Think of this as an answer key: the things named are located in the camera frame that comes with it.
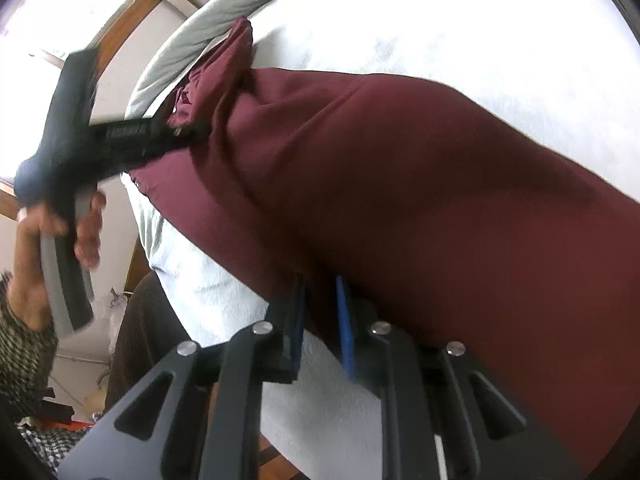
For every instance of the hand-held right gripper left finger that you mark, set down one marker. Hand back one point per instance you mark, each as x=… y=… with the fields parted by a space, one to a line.
x=298 y=310

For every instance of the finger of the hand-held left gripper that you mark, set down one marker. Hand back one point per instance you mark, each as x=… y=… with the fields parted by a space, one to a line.
x=175 y=136

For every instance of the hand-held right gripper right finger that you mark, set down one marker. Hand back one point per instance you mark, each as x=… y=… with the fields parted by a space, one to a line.
x=345 y=322

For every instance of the maroon pants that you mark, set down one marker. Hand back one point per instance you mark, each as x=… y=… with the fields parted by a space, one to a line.
x=400 y=185

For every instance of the person's left forearm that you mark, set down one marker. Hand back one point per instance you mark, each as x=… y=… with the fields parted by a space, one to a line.
x=20 y=350

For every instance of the person's left hand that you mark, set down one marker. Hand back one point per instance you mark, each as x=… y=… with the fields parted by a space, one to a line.
x=30 y=280

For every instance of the grey comforter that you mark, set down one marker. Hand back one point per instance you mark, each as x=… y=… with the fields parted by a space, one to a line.
x=200 y=40

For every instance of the wooden framed window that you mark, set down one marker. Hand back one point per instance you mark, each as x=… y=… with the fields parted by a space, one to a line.
x=65 y=15

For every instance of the dark brown cloth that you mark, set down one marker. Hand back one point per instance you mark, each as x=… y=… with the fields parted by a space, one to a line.
x=145 y=340

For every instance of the clear plastic bag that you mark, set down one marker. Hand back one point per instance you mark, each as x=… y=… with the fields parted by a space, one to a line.
x=112 y=320

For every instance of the checked cloth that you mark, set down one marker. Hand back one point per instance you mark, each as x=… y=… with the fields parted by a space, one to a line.
x=50 y=447

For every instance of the white fleece blanket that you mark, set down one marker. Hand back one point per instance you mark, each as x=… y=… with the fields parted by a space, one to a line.
x=450 y=20

